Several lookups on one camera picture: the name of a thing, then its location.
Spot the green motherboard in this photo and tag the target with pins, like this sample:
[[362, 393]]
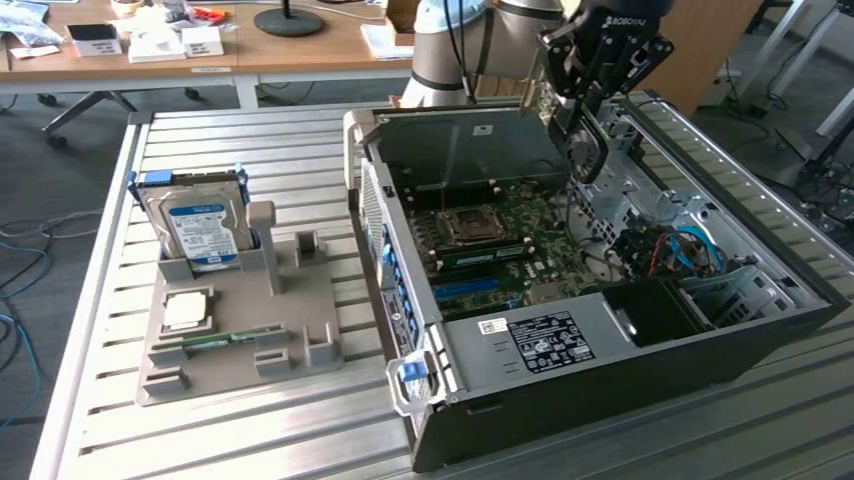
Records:
[[541, 235]]

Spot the hard disk with blue carrier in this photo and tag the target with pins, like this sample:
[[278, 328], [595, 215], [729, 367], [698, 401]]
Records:
[[200, 230]]

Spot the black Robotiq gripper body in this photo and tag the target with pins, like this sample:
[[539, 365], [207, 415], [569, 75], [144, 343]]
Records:
[[621, 20]]

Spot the silver perforated drive cage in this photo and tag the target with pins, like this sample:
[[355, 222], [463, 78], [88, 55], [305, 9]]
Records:
[[603, 210]]

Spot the CPU socket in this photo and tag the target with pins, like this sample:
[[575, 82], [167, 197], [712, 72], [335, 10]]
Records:
[[475, 225]]

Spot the black round lamp base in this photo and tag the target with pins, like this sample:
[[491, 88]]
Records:
[[287, 24]]

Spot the small white labelled box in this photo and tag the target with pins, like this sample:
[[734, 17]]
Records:
[[200, 47]]

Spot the white box with black inside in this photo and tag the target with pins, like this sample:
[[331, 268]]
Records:
[[100, 47]]

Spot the silver disk bay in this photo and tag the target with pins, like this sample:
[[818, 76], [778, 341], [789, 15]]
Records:
[[734, 295]]

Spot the open black PC case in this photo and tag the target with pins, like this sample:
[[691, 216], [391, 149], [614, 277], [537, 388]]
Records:
[[601, 400]]

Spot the silver CPU chip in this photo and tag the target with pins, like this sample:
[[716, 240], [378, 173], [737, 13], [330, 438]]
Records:
[[186, 310]]

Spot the grey power supply unit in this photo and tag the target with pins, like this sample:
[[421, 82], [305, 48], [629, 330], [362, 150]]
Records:
[[481, 360]]

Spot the blue case latch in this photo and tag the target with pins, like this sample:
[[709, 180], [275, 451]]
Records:
[[410, 372]]

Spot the blue expansion slot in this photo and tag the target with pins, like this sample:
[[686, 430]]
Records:
[[467, 288]]

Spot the white paper card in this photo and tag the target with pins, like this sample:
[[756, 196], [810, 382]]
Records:
[[34, 51]]

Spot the red plastic item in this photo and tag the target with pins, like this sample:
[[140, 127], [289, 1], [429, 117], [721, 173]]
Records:
[[210, 15]]

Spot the wooden office desk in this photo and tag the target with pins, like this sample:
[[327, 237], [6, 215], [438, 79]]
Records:
[[100, 70]]

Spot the grey printed parts rack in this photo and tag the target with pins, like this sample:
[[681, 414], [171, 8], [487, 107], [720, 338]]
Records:
[[247, 300]]

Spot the green RAM stick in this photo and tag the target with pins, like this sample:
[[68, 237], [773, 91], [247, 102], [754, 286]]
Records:
[[214, 340]]

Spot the clear plastic bag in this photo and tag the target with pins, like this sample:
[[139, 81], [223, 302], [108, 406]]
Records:
[[27, 30]]

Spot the white box with round part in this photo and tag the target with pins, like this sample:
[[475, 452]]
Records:
[[154, 52]]

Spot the Nvidia Quadro graphics card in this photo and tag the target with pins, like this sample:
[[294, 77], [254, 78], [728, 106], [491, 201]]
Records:
[[587, 150]]

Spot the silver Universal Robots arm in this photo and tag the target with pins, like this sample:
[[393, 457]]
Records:
[[454, 50]]

